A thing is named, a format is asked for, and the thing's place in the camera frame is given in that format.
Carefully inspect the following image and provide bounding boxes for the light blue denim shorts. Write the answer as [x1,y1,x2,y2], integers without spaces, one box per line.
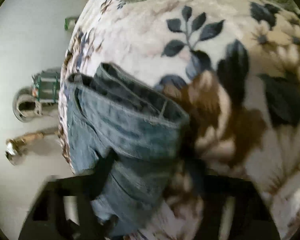
[65,63,190,237]

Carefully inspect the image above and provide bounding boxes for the brown broom stick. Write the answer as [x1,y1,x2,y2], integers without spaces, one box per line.
[5,127,58,163]

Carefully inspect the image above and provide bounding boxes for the round grey basin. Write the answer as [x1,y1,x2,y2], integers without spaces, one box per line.
[12,87,42,123]

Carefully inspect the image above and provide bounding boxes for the green storage rack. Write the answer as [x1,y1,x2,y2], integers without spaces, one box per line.
[32,67,61,104]

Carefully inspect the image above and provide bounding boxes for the floral bed blanket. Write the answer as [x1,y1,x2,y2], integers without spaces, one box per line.
[58,0,300,239]

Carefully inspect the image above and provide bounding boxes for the white green plastic container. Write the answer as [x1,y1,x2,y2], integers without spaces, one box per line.
[64,16,79,31]

